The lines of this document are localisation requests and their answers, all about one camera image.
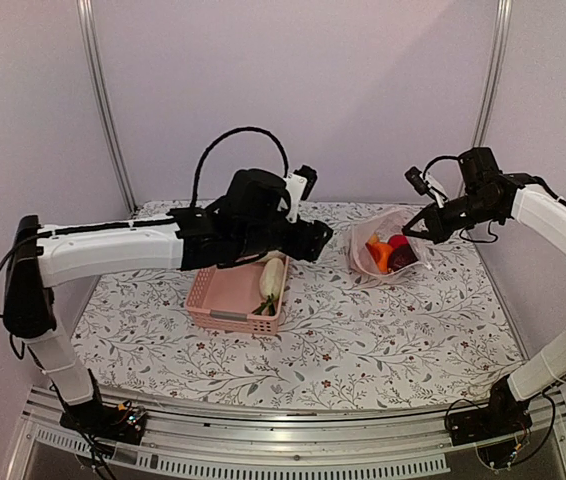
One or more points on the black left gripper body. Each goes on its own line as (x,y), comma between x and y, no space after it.
(261,240)

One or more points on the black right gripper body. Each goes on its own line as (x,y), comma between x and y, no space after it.
(477,213)

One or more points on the red toy fruit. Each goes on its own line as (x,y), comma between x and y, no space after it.
(398,240)

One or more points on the dark purple toy fruit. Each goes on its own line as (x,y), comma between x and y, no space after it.
(400,258)

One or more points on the clear zip top bag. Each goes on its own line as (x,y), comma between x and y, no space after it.
(379,228)

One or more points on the white toy vegetable front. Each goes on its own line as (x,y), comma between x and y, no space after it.
(271,280)

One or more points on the orange toy fruit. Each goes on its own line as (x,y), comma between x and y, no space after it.
(380,252)

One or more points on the pink perforated plastic basket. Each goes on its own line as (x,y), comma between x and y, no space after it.
(224,299)

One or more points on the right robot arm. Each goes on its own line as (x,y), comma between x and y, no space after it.
(541,211)

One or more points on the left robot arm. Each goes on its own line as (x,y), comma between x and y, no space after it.
(43,257)

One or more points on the floral patterned table mat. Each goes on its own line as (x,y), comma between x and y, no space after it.
(345,341)

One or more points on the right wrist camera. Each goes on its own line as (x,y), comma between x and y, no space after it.
(426,185)

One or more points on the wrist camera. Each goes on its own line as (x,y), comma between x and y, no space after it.
(426,185)
(298,186)

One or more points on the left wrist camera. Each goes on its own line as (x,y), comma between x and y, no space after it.
(298,186)

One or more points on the right aluminium frame post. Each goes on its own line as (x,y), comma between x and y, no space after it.
(494,70)

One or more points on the aluminium frame post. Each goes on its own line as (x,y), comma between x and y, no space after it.
(89,35)
(494,70)

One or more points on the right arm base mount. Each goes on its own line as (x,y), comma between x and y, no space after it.
(485,423)

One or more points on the aluminium front rail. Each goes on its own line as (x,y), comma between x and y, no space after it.
(187,439)

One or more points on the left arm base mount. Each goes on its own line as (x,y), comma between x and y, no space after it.
(123,423)

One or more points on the left aluminium frame post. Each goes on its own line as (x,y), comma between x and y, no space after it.
(89,35)

